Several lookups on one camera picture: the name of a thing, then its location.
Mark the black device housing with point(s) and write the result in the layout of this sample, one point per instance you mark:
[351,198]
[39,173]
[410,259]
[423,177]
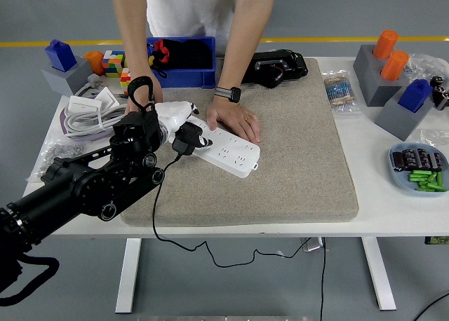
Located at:
[280,68]

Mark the green battery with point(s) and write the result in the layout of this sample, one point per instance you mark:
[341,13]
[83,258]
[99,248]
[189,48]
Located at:
[424,189]
[425,184]
[419,177]
[437,187]
[421,172]
[440,179]
[433,178]

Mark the clear bag of metal nuts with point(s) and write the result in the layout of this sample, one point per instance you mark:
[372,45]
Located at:
[52,151]

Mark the person's left hand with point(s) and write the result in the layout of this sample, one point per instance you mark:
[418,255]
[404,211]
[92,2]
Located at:
[235,119]

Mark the white table leg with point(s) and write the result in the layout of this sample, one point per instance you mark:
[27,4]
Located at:
[128,275]
[379,275]

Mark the grey-brown mat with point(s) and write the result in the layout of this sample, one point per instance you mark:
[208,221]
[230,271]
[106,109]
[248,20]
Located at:
[263,195]

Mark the blue plastic bin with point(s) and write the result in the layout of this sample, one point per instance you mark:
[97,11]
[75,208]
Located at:
[189,79]

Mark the black wrist watch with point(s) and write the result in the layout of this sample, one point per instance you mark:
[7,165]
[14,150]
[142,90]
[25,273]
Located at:
[231,94]

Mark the person's right forearm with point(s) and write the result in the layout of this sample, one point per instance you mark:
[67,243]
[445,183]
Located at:
[133,30]

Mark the black pouch with red trim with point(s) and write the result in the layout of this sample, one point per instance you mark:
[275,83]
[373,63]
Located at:
[189,56]

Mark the black plug adapter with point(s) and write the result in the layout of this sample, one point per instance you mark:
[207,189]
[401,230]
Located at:
[182,144]

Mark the large clear plastic bag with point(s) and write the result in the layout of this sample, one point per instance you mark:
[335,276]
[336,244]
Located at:
[428,65]

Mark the white three-pin plug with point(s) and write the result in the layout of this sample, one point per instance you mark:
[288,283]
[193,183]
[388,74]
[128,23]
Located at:
[94,81]

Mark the clear bag of resistors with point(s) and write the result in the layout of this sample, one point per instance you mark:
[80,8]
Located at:
[340,93]

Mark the orange plastic toy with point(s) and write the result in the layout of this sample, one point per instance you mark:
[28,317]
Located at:
[94,61]

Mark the light blue tray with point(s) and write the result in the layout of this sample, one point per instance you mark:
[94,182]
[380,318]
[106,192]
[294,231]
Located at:
[400,181]

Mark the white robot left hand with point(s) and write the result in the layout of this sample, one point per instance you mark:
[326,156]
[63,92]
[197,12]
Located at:
[173,112]

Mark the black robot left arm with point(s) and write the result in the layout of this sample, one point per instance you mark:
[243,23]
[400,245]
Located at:
[87,191]

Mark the grey two-hole block holder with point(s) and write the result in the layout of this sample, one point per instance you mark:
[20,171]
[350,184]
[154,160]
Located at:
[380,93]

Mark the orange cylinder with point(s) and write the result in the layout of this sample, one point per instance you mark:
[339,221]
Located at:
[385,44]
[394,67]

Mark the white wall switch plate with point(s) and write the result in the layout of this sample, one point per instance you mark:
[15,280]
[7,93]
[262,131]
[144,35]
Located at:
[107,98]
[84,105]

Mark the person's right hand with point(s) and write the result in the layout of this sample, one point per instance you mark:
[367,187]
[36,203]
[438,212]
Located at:
[158,93]

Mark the grey one-hole block holder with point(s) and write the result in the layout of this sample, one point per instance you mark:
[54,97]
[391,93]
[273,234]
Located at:
[66,81]
[396,121]

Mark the large black capacitor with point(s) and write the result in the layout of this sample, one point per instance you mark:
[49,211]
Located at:
[442,97]
[438,82]

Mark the blue house-shaped block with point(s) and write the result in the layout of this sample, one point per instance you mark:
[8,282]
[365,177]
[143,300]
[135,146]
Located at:
[415,95]
[61,56]

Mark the small clear plastic bag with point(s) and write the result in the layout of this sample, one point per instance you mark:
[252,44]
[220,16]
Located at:
[435,137]

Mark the white power strip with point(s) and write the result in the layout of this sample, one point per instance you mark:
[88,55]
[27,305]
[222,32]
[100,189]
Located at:
[231,156]

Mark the dark under-table box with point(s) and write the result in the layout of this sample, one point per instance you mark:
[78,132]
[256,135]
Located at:
[436,240]

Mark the grey under-table box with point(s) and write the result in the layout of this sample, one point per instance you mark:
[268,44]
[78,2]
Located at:
[312,245]

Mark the person's left forearm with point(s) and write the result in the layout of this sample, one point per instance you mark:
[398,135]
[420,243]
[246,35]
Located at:
[242,44]

